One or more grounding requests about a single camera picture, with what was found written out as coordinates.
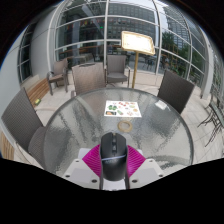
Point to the black metal outdoor furniture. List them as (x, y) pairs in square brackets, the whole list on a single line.
[(215, 115)]

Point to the gold-framed menu stand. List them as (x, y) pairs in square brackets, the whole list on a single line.
[(138, 42)]

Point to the black computer mouse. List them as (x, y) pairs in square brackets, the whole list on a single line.
[(114, 156)]

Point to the white mouse pad with drawing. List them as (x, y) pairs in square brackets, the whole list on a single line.
[(114, 185)]

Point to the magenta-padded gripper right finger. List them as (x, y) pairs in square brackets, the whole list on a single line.
[(136, 163)]

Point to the dark brown wicker chair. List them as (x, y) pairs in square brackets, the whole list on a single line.
[(21, 121), (175, 88)]

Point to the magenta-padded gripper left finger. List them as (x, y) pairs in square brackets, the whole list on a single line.
[(91, 163)]

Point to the round tan coaster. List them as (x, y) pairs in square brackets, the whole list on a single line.
[(119, 126)]

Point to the grey-brown wicker armchair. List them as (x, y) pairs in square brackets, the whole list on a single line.
[(116, 68), (88, 78), (59, 71)]

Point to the wooden slatted bench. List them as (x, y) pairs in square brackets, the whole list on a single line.
[(6, 146)]

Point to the colourful picture menu card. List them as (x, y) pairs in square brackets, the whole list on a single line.
[(122, 108)]

